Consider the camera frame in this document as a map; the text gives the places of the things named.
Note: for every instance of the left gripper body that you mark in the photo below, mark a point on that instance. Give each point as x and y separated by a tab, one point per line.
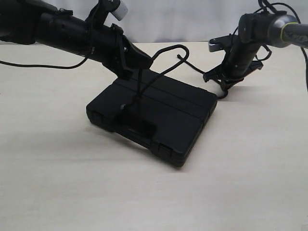
113	50

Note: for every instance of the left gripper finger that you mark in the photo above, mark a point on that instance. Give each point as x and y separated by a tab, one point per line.
136	58

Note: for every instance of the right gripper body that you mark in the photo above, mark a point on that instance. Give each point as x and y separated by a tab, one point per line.
239	62

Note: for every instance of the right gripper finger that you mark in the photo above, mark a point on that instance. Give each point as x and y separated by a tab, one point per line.
216	74

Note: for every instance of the black plastic carrying case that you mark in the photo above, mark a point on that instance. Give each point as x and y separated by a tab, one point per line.
168	120

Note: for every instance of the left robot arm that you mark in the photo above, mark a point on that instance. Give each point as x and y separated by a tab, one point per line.
26	22

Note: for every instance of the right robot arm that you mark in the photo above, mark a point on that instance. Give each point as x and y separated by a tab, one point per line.
255	30

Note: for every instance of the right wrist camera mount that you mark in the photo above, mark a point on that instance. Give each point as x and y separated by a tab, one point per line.
220	43

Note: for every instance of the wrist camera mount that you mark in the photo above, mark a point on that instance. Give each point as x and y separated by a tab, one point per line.
220	43
100	11

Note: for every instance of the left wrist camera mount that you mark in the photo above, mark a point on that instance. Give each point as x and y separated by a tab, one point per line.
100	11

